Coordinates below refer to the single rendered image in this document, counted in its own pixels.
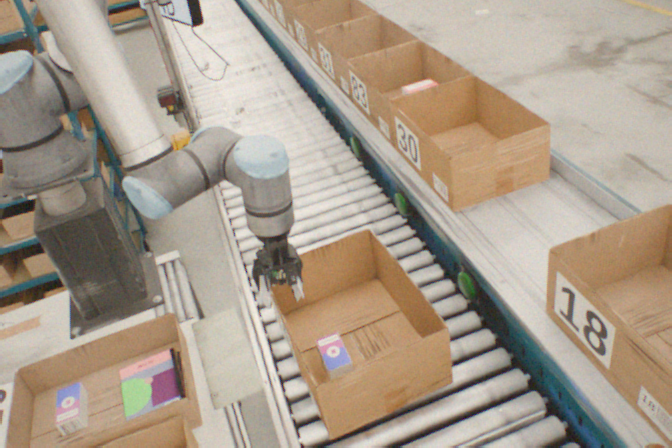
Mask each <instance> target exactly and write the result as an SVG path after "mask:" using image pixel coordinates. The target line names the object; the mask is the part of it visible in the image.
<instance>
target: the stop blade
mask: <svg viewBox="0 0 672 448"><path fill-rule="evenodd" d="M542 419H545V412H543V411H540V412H538V413H536V414H533V415H531V416H528V417H525V418H523V419H521V420H518V421H516V422H513V424H510V425H508V426H506V427H503V428H501V429H498V430H495V431H493V432H491V433H489V434H486V435H483V436H481V438H478V439H476V440H474V441H470V442H468V443H466V444H463V445H461V446H459V447H455V448H478V447H480V446H482V445H486V444H488V443H490V442H493V441H495V440H497V439H499V438H503V436H505V435H507V434H510V433H512V432H514V431H518V430H520V429H522V428H525V427H527V426H530V425H532V423H535V422H537V421H539V420H542Z"/></svg>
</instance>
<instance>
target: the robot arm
mask: <svg viewBox="0 0 672 448"><path fill-rule="evenodd" d="M33 1H34V3H35V5H36V7H37V8H38V10H39V12H41V14H42V17H43V18H44V20H45V22H46V24H47V26H48V28H49V29H50V32H51V34H50V36H49V38H48V42H47V48H48V51H47V52H44V53H41V54H38V55H35V56H33V57H32V55H31V54H30V53H29V52H27V51H17V52H10V53H6V54H2V55H0V150H1V152H2V159H3V171H4V176H5V178H6V181H7V182H8V184H9V185H10V186H12V187H17V188H28V187H35V186H40V185H43V184H48V183H50V182H53V181H56V180H58V178H60V177H63V176H65V175H67V174H69V173H70V172H72V171H73V170H75V169H76V168H77V167H79V166H80V164H81V163H82V162H83V161H84V159H85V157H86V154H85V150H84V148H83V146H82V145H81V143H80V142H79V141H78V140H76V139H74V138H73V137H72V135H71V134H70V133H69V132H68V131H67V130H66V129H65V127H64V125H63V123H62V120H60V117H61V116H64V115H66V114H68V113H71V112H73V111H75V110H78V109H81V108H83V106H85V105H87V104H90V105H91V108H93V110H94V111H95V113H96V115H97V117H98V119H99V120H100V123H101V125H102V127H103V129H104V130H105V132H106V134H107V136H109V139H110V140H111V142H112V144H113V146H114V148H115V150H116V152H117V154H118V156H119V158H120V160H121V161H122V167H123V169H125V170H126V172H127V174H128V176H126V177H125V178H123V181H122V186H123V189H125V191H126V192H127V196H128V198H129V199H130V201H131V202H132V203H133V205H134V206H135V207H136V209H137V210H138V211H139V212H141V213H142V214H143V215H145V216H146V217H148V218H150V219H159V218H161V217H163V216H165V215H166V214H168V213H173V212H174V211H175V210H176V209H178V207H180V206H181V205H183V204H186V203H187V202H189V201H191V200H192V199H194V198H196V197H197V196H200V195H202V193H203V192H205V191H207V190H209V189H211V188H214V187H215V186H217V185H218V184H220V183H222V182H223V181H226V182H229V183H230V184H232V185H234V186H236V187H238V188H239V189H240V190H241V196H243V202H244V207H245V214H246V220H247V226H248V229H249V230H250V231H251V232H252V233H254V235H255V238H257V239H258V240H259V241H260V242H262V243H264V245H263V246H260V247H259V249H258V251H257V252H255V256H257V259H253V266H252V270H251V273H252V277H253V281H254V283H255V285H257V288H258V291H259V294H260V296H261V299H262V301H263V303H264V304H265V305H266V307H267V308H268V309H271V308H272V300H271V294H272V291H271V289H269V288H271V286H275V285H277V284H279V285H283V284H287V282H288V285H289V286H291V287H292V293H293V295H294V298H295V300H296V301H299V300H300V297H301V296H302V297H303V298H304V295H303V292H302V285H303V278H302V270H303V262H302V259H301V257H300V255H299V254H297V251H296V248H294V247H293V244H292V243H289V241H288V235H289V234H290V232H291V230H292V227H293V225H294V223H295V215H294V210H293V207H296V203H295V202H293V199H292V190H291V182H290V173H289V158H288V155H287V151H286V147H285V145H283V143H282V142H281V141H280V140H278V138H277V137H274V136H271V135H269V136H268V135H264V134H257V135H250V136H247V137H246V136H244V135H240V134H238V133H236V132H234V131H233V130H231V129H229V128H226V127H221V126H216V125H209V126H205V127H203V128H201V129H200V130H197V131H196V132H195V133H194V134H193V136H192V137H191V140H190V143H189V145H188V146H186V147H183V148H181V149H179V150H177V151H175V150H174V149H173V147H172V145H171V143H170V142H168V141H167V140H166V137H165V135H164V133H163V131H162V129H161V127H160V125H159V122H158V120H157V118H156V116H155V114H154V113H152V111H151V108H150V106H149V104H148V102H147V100H146V98H145V96H144V93H143V91H142V89H141V87H140V86H139V84H137V83H138V82H136V79H135V77H134V75H133V73H132V71H131V69H130V66H129V61H128V58H127V56H125V54H124V48H123V46H122V45H120V43H119V42H118V41H117V39H116V38H115V37H114V36H113V33H112V31H111V29H110V28H109V26H108V0H33Z"/></svg>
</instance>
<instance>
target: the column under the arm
mask: <svg viewBox="0 0 672 448"><path fill-rule="evenodd" d="M81 185H82V187H83V189H84V191H85V195H86V200H85V202H84V203H83V204H82V205H81V206H79V207H77V209H75V210H74V211H72V212H69V213H66V214H63V215H57V216H51V215H48V214H45V212H44V210H43V207H42V206H41V204H40V202H39V200H38V198H37V199H36V204H35V218H34V232H35V234H36V236H37V239H38V240H39V242H40V244H41V246H42V247H43V249H44V251H45V253H47V255H48V257H49V259H50V260H51V262H52V264H53V265H54V268H55V269H56V271H57V273H58V275H59V277H60V279H62V281H63V283H64V285H65V286H66V288H67V290H68V292H69V330H70V340H74V339H77V337H80V336H82V335H85V334H87V333H90V332H94V331H96V330H99V329H101V328H104V327H106V326H110V325H113V324H115V322H117V323H118V321H120V320H124V319H126V318H129V317H132V316H134V315H137V314H140V313H143V312H145V311H148V310H151V309H153V308H157V306H159V305H162V304H164V303H165V299H164V295H163V290H162V285H161V281H160V275H159V271H158V267H157V261H156V257H155V253H153V250H150V252H147V253H145V254H142V255H138V256H137V254H136V250H135V248H134V246H133V244H132V242H131V240H130V238H129V234H128V232H127V230H126V228H125V226H123V224H122V221H121V219H120V216H119V214H118V212H117V210H116V207H115V205H114V203H113V200H112V198H111V196H110V193H108V191H107V189H106V187H105V184H104V182H103V179H102V178H101V177H97V178H94V179H93V180H90V181H87V182H84V183H81Z"/></svg>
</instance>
